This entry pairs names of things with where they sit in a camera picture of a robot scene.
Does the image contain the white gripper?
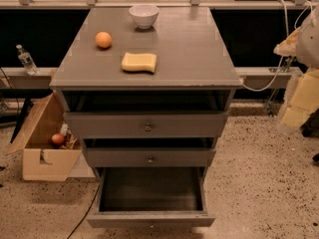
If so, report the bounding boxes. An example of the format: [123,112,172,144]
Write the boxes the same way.
[273,27,319,133]

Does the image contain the grey bottom drawer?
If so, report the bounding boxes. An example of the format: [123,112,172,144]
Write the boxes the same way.
[88,167,214,228]

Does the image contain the grey drawer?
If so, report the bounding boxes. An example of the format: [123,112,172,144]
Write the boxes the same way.
[88,167,214,228]
[84,137,216,167]
[64,102,228,138]

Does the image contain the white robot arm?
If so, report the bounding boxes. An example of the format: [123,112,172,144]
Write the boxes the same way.
[273,6,319,132]

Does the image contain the grey drawer cabinet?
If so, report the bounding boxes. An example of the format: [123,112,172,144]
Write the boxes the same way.
[49,5,243,179]

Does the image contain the grey middle drawer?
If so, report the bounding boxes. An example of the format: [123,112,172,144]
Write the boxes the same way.
[84,137,216,167]

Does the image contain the grey top drawer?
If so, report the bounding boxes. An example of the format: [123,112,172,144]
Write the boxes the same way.
[64,102,228,138]

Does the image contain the metal railing beam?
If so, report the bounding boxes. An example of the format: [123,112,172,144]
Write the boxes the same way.
[0,67,302,89]

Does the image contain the yellow sponge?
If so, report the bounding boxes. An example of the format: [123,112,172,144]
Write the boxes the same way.
[121,53,157,73]

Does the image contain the white ceramic bowl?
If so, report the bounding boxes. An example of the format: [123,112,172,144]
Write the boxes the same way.
[129,5,160,29]

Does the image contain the orange fruit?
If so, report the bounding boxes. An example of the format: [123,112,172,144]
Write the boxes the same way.
[96,32,112,49]

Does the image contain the red apple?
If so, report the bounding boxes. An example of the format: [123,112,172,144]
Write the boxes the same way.
[51,133,65,146]

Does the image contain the open cardboard box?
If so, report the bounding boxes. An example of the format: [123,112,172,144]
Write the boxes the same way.
[8,94,87,181]

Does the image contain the clear plastic water bottle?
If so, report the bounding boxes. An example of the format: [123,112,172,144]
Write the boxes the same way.
[16,45,38,76]

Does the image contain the white cable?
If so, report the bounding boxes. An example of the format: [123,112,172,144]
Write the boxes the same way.
[241,0,315,93]

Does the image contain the black floor cable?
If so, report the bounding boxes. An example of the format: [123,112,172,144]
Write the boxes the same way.
[66,182,102,239]

